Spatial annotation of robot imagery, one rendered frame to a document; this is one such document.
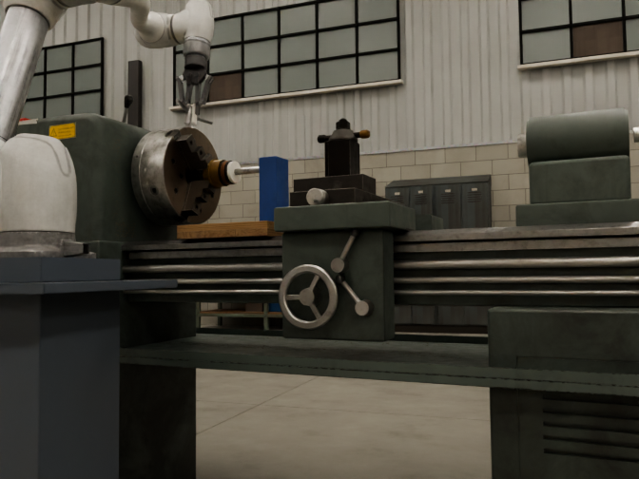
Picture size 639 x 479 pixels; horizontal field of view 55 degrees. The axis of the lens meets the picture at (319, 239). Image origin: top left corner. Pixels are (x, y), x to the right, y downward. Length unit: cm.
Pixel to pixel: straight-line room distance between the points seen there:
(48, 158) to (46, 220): 13
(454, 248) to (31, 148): 97
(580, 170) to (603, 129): 11
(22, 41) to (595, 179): 143
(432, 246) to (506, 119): 698
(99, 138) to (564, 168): 129
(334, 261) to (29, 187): 68
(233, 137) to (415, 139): 278
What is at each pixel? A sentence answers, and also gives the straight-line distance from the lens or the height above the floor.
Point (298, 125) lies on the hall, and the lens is 913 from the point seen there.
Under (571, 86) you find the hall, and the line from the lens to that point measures 855.
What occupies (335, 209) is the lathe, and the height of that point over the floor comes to 91.
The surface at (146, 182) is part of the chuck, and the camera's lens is 194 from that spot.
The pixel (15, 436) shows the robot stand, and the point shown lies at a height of 45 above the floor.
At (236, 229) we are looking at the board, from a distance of 171.
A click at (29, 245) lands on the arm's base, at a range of 141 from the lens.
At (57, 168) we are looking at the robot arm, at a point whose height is 99.
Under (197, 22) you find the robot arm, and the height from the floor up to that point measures 161.
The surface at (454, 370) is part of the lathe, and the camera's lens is 137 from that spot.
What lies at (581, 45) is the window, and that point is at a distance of 868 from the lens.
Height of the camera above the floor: 76
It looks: 3 degrees up
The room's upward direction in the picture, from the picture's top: 1 degrees counter-clockwise
